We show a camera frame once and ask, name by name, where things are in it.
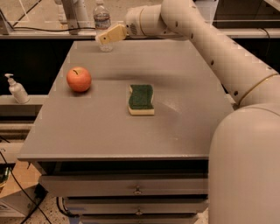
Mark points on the cardboard box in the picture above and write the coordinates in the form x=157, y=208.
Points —
x=18, y=193

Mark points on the green and yellow sponge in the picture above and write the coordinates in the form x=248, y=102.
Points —
x=140, y=100

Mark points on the middle grey drawer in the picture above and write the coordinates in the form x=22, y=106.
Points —
x=136, y=206

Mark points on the grey drawer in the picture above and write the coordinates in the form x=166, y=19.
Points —
x=136, y=206
x=123, y=185
x=139, y=219

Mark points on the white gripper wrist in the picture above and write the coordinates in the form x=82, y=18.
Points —
x=132, y=24

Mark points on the left metal bracket post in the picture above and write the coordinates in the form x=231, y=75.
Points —
x=72, y=23

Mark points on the white pump dispenser bottle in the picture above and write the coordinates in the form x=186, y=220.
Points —
x=17, y=90

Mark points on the red apple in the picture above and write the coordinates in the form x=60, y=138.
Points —
x=78, y=79

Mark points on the grey drawer cabinet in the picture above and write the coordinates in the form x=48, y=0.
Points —
x=95, y=134

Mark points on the top grey drawer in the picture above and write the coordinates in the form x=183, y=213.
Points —
x=123, y=185

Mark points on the bottom grey drawer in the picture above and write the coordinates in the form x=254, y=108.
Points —
x=139, y=219

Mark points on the clear plastic water bottle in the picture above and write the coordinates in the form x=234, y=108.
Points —
x=102, y=22

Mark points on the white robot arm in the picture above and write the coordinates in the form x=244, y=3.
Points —
x=244, y=157

